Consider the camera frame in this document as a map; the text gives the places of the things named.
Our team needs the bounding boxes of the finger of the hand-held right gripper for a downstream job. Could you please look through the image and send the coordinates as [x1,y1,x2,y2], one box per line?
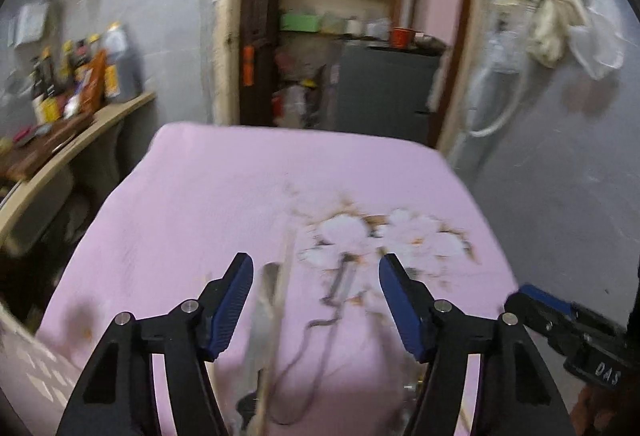
[504,285,576,342]

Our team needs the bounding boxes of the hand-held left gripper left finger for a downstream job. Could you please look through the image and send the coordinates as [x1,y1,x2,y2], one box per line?
[55,252,256,436]

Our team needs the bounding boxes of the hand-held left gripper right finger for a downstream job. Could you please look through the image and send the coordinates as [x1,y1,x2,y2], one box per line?
[378,252,576,436]

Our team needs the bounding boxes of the silver metal utensil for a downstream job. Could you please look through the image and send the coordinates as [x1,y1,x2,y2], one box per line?
[242,262,282,397]

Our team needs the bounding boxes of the person's right hand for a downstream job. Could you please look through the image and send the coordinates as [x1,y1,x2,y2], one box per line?
[572,383,621,436]

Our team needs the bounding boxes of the wooden chopstick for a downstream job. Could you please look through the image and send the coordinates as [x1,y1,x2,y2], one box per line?
[257,226,297,436]

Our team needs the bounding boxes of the pink floral tablecloth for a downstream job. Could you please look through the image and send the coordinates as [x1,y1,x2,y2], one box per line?
[37,122,521,436]

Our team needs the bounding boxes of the white plastic basket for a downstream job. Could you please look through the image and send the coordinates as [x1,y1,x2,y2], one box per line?
[0,301,81,422]

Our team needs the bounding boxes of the crumpled plastic bags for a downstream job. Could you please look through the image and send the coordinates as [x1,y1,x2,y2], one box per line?
[272,76,326,129]

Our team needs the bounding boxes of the grey cabinet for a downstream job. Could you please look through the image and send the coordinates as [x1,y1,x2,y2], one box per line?
[327,40,443,147]

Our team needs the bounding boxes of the wooden countertop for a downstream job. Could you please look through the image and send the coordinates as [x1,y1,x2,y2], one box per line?
[0,90,158,241]

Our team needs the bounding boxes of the wooden cutting board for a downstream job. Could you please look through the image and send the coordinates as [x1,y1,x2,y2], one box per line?
[0,113,96,181]

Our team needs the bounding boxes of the clear plastic bag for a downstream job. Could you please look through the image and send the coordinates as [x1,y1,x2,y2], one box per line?
[567,0,626,81]

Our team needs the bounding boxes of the large dark oil jug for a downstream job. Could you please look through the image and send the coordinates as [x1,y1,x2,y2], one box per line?
[102,22,143,104]

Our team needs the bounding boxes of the orange-brown sauce packet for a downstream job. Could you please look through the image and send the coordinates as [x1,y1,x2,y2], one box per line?
[77,50,108,114]

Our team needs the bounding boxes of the red cup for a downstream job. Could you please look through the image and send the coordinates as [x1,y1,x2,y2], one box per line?
[391,26,417,49]

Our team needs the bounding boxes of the dark sauce bottle white label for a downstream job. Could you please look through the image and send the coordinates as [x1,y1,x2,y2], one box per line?
[31,46,63,123]

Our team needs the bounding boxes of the white rag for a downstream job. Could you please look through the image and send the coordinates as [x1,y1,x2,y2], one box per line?
[495,0,591,66]

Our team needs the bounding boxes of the dark sauce bottle yellow cap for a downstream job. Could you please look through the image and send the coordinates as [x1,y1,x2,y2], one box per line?
[61,40,81,91]

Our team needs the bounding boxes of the dark brown door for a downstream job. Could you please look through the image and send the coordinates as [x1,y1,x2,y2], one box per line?
[240,0,288,127]

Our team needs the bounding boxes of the green box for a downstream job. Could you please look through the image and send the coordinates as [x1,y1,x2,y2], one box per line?
[280,13,321,32]

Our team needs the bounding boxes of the metal wire whisk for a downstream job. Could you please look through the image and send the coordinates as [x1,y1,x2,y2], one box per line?
[272,253,362,424]

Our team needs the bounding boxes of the doorway frame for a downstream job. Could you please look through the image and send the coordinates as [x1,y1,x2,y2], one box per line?
[210,0,501,151]

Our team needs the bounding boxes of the white wall calendar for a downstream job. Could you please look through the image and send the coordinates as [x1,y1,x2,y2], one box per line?
[15,3,48,46]

